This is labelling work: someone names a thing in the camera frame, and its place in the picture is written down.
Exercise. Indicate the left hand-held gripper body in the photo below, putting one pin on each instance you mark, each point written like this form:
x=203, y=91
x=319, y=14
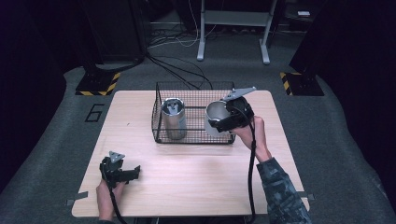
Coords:
x=113, y=171

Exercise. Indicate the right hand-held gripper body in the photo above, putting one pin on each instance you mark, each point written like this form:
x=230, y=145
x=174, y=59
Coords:
x=239, y=112

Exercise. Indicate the stainless steel cup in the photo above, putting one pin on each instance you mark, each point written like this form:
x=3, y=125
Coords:
x=174, y=123

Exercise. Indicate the person's right hand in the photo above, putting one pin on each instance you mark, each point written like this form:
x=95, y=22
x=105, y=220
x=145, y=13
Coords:
x=252, y=137

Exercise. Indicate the person's left hand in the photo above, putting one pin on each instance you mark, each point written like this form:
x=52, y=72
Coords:
x=106, y=199

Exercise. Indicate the grey tape strip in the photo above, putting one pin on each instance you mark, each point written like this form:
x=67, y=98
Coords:
x=77, y=198
x=310, y=196

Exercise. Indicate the black stand yellow striped base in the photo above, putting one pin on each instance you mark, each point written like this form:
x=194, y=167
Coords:
x=99, y=82
x=300, y=84

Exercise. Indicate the small white box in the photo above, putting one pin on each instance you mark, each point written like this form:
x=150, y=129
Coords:
x=303, y=13

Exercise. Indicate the white metal stand frame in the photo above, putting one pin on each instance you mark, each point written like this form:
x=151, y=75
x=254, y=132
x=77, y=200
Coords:
x=236, y=18

